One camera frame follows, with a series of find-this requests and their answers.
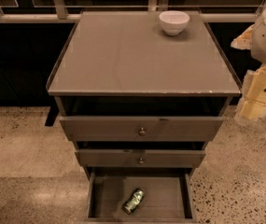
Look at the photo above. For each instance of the white ceramic bowl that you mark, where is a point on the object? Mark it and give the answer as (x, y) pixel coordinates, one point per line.
(173, 22)

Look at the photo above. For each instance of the grey drawer cabinet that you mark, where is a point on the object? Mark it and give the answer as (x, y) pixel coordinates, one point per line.
(121, 64)

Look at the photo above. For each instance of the bottom grey drawer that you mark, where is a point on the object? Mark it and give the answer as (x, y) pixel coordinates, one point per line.
(167, 199)

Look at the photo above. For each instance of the grey drawer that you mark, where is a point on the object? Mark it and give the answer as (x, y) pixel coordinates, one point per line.
(167, 199)
(169, 129)
(129, 158)

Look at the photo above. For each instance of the middle grey drawer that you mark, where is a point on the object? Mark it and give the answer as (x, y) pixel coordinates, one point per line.
(129, 158)

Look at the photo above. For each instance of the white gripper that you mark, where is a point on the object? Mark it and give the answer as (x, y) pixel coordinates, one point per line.
(252, 106)

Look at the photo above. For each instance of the green soda can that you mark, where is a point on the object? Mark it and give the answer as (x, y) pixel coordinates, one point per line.
(133, 201)

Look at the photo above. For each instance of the white metal railing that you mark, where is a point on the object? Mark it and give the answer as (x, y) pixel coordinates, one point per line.
(60, 12)

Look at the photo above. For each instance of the top grey drawer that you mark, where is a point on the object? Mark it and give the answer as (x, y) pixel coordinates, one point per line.
(169, 129)

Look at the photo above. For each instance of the top brass knob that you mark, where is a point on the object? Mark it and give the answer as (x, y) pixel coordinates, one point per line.
(142, 131)

